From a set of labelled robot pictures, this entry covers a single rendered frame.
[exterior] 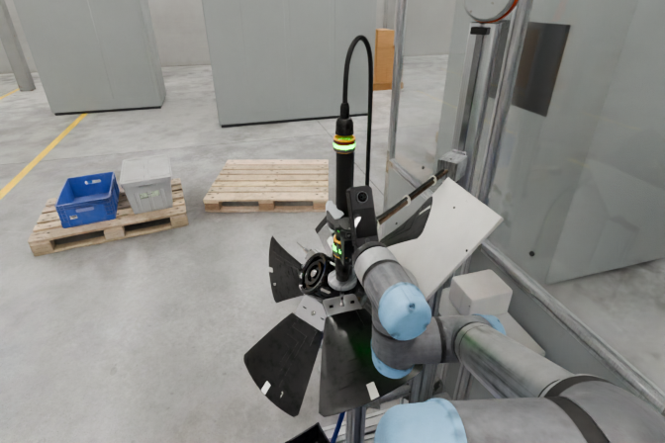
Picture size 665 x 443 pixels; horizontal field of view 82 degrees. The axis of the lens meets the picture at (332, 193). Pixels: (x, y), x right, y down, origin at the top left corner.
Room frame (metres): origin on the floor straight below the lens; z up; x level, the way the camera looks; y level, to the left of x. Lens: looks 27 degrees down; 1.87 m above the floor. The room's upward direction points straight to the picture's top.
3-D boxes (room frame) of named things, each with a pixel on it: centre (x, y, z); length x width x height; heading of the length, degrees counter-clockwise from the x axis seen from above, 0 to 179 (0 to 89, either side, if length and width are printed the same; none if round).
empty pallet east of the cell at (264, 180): (3.71, 0.65, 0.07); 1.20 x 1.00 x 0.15; 90
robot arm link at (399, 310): (0.46, -0.10, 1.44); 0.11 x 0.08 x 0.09; 16
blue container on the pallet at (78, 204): (3.02, 2.19, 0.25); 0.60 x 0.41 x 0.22; 23
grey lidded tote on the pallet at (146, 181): (3.22, 1.72, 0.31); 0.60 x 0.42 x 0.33; 23
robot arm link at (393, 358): (0.46, -0.12, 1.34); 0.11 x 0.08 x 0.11; 91
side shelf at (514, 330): (0.98, -0.52, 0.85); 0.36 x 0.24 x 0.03; 16
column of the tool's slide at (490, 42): (1.28, -0.47, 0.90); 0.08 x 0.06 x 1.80; 51
